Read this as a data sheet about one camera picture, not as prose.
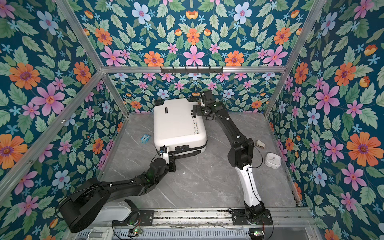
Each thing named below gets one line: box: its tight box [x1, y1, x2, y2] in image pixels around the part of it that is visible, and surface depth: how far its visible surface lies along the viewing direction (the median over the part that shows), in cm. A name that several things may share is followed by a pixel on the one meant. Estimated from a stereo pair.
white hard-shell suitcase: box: [153, 98, 207, 157], surface depth 88 cm
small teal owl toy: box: [140, 134, 152, 144], surface depth 106 cm
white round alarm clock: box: [264, 152, 282, 170], surface depth 92 cm
